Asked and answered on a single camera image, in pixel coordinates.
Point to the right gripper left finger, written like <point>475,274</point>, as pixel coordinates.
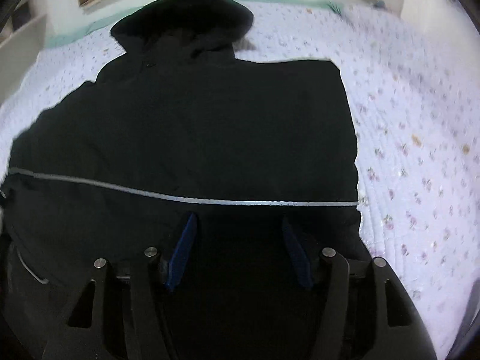
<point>119,312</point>

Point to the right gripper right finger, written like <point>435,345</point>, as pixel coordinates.
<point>351,305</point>

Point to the black hooded jacket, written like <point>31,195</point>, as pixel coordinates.
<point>179,126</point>

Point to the floral quilted bedspread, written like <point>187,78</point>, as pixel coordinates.
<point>416,122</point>

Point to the white bookshelf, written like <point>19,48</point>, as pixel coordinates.
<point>22,38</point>

